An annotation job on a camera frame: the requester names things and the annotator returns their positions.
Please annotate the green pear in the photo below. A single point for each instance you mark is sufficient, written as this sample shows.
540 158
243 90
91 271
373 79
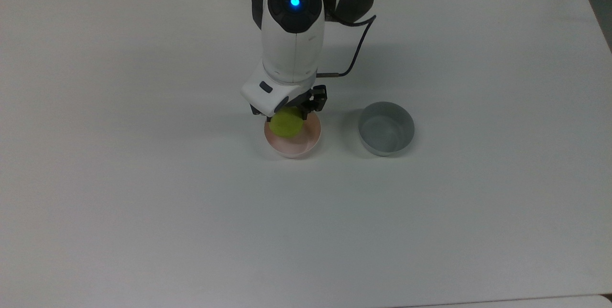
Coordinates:
286 123

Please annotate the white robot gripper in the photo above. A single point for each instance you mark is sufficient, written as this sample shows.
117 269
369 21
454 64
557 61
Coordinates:
275 89

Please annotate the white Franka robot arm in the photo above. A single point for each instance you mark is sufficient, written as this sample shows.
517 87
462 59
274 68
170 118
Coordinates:
296 21

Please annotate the pink bowl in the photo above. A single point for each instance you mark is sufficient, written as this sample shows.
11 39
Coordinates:
296 144

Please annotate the grey bowl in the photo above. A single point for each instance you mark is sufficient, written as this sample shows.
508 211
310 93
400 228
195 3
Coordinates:
386 128

